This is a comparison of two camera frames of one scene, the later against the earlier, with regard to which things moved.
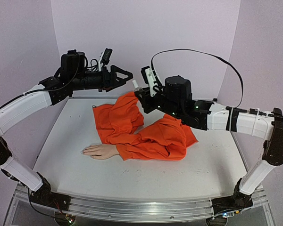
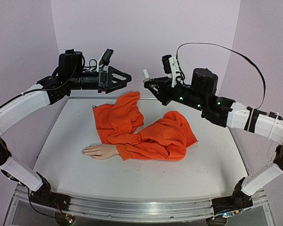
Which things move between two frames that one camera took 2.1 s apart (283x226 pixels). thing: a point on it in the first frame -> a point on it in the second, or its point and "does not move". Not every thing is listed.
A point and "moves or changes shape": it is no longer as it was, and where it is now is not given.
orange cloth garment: [164, 139] does not move
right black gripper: [144, 100] -> [170, 90]
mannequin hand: [100, 151] does not move
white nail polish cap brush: [135, 84] moves or changes shape
